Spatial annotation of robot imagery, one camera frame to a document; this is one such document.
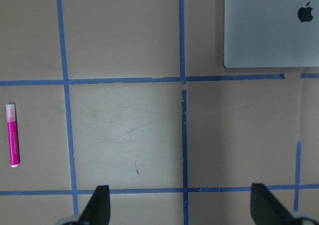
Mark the silver laptop notebook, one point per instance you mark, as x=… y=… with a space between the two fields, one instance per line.
x=271 y=33

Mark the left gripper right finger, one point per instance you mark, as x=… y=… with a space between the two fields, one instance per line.
x=266 y=209

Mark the pink highlighter pen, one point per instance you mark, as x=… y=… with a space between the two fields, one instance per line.
x=12 y=135

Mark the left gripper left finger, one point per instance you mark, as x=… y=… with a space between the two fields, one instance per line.
x=98 y=209

